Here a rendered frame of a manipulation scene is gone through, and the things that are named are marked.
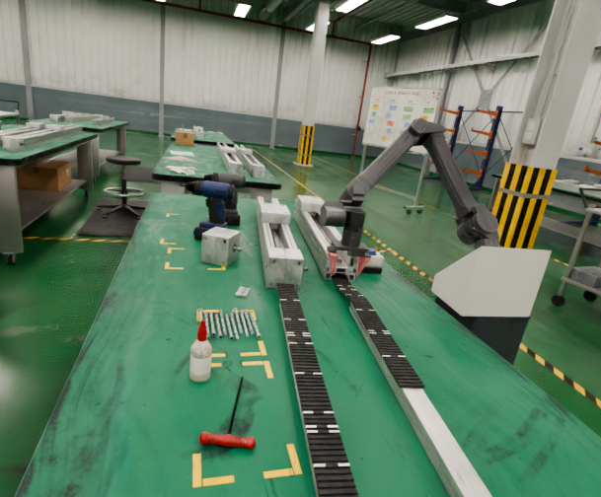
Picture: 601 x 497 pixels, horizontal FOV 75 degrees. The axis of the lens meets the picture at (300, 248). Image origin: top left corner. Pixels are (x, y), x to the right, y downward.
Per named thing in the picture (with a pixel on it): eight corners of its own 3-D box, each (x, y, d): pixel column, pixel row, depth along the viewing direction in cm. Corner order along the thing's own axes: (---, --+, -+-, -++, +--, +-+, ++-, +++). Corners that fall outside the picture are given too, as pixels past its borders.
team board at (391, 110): (345, 194, 752) (363, 85, 692) (364, 194, 780) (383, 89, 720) (406, 215, 637) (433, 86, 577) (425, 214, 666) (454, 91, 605)
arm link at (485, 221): (444, 114, 136) (427, 133, 144) (412, 116, 131) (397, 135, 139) (502, 230, 122) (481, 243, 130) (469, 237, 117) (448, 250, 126)
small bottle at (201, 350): (187, 382, 71) (188, 323, 67) (192, 369, 74) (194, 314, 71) (207, 384, 71) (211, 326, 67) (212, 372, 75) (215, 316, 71)
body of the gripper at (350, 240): (330, 246, 120) (334, 222, 117) (362, 248, 122) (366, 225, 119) (335, 252, 114) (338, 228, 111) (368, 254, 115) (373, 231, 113)
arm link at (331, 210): (362, 182, 114) (350, 197, 122) (325, 179, 111) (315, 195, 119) (368, 220, 110) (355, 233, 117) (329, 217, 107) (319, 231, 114)
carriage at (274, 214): (288, 231, 152) (290, 214, 150) (260, 229, 150) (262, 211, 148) (284, 220, 167) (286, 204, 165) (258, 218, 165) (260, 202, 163)
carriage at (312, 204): (324, 219, 179) (326, 204, 176) (300, 216, 177) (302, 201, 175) (317, 210, 193) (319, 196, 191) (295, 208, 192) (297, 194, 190)
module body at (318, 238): (354, 281, 127) (358, 256, 124) (324, 279, 125) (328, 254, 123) (312, 218, 202) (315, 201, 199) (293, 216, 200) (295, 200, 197)
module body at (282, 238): (296, 277, 124) (299, 251, 121) (263, 275, 122) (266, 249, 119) (275, 215, 199) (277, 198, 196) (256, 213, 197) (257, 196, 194)
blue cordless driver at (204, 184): (227, 245, 145) (232, 185, 139) (175, 237, 146) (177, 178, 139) (232, 239, 153) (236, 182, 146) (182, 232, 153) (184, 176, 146)
